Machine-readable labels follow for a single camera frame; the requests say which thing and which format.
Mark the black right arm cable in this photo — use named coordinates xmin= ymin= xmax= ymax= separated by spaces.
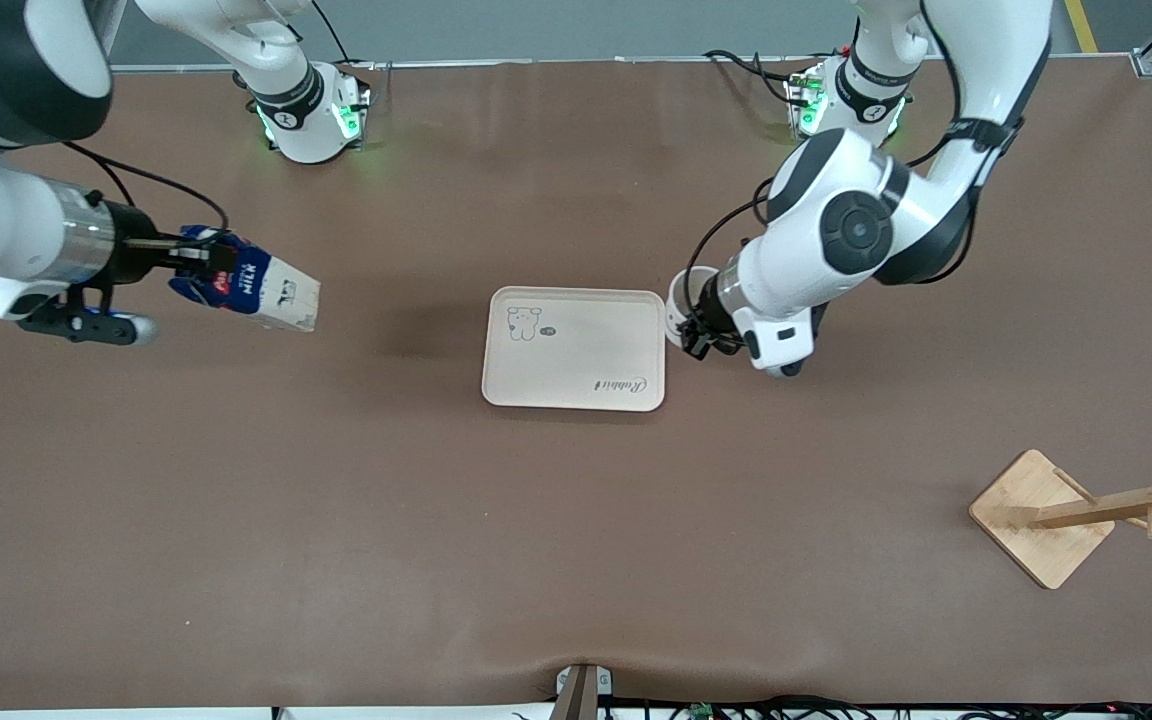
xmin=64 ymin=142 xmax=230 ymax=233

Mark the grey metal table clamp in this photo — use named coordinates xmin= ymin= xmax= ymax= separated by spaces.
xmin=554 ymin=663 xmax=614 ymax=720

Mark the wooden mug stand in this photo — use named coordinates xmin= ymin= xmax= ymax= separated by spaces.
xmin=968 ymin=440 xmax=1152 ymax=591

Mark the cream rabbit print tray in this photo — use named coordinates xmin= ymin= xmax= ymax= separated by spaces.
xmin=481 ymin=286 xmax=667 ymax=412

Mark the black left base cable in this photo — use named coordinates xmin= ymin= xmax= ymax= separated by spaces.
xmin=704 ymin=48 xmax=797 ymax=86

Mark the blue white milk carton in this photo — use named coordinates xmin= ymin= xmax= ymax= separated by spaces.
xmin=169 ymin=225 xmax=322 ymax=333

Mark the brown table mat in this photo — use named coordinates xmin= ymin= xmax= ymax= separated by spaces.
xmin=0 ymin=58 xmax=1152 ymax=713

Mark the white smiley mug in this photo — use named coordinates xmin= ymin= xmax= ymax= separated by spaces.
xmin=664 ymin=265 xmax=722 ymax=348

